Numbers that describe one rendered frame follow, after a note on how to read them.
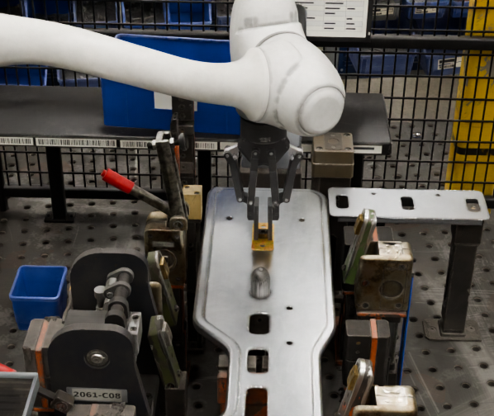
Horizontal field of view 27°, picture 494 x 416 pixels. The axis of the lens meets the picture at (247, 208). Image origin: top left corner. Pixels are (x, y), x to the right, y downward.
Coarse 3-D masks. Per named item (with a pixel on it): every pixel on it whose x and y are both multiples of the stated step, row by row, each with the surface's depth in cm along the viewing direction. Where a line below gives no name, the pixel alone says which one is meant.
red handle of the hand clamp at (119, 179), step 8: (104, 176) 170; (112, 176) 170; (120, 176) 171; (112, 184) 171; (120, 184) 171; (128, 184) 171; (128, 192) 172; (136, 192) 172; (144, 192) 172; (144, 200) 173; (152, 200) 173; (160, 200) 174; (160, 208) 173; (168, 208) 173
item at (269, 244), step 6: (264, 228) 180; (252, 234) 178; (258, 234) 177; (264, 234) 176; (252, 240) 176; (258, 240) 176; (264, 240) 176; (270, 240) 176; (252, 246) 175; (258, 246) 175; (270, 246) 175
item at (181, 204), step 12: (168, 132) 168; (156, 144) 166; (168, 144) 166; (180, 144) 166; (168, 156) 167; (168, 168) 168; (168, 180) 169; (180, 180) 173; (168, 192) 170; (180, 192) 174; (180, 204) 172
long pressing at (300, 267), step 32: (224, 192) 193; (256, 192) 193; (320, 192) 194; (224, 224) 184; (288, 224) 184; (320, 224) 184; (224, 256) 176; (256, 256) 176; (288, 256) 176; (320, 256) 176; (224, 288) 168; (288, 288) 169; (320, 288) 169; (192, 320) 162; (224, 320) 162; (288, 320) 162; (320, 320) 162; (288, 352) 155; (320, 352) 156; (256, 384) 150; (288, 384) 150; (320, 384) 150
